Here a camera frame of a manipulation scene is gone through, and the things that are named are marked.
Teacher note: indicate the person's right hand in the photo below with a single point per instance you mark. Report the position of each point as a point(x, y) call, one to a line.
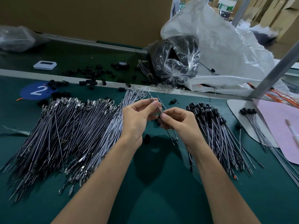
point(184, 128)

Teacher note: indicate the grey metal frame post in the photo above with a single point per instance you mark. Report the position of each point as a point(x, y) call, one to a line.
point(275, 70)
point(241, 10)

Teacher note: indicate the person's left hand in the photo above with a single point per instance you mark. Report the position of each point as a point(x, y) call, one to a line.
point(138, 119)

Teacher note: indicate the person's left forearm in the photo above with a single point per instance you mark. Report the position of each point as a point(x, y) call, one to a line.
point(93, 191)

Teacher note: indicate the brown cardboard panel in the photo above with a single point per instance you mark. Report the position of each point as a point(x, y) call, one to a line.
point(93, 18)

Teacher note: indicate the crumpled clear plastic bag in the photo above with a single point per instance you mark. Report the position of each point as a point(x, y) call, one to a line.
point(18, 38)

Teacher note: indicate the white pen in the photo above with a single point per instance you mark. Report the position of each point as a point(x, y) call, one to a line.
point(293, 133)

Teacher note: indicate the small white timer device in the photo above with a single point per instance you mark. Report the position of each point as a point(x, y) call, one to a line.
point(45, 65)

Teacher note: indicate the stack of cardboard boxes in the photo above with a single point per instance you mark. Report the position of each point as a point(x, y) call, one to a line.
point(282, 18)

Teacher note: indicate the pink paper sheet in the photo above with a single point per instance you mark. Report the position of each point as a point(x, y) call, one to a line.
point(278, 126)

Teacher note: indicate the black plastic caps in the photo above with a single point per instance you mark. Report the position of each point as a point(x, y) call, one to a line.
point(93, 81)

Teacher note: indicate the large white plastic sack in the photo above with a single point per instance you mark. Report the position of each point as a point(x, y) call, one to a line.
point(224, 46)

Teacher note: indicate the clear plastic strip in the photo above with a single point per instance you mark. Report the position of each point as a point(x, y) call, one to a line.
point(11, 133)

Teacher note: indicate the clear bag with black contents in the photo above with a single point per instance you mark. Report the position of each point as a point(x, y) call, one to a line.
point(175, 58)

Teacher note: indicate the blue round number sticker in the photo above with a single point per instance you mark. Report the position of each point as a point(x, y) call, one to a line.
point(37, 91)

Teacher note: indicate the person's right forearm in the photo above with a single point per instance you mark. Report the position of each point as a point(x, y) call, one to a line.
point(224, 191)

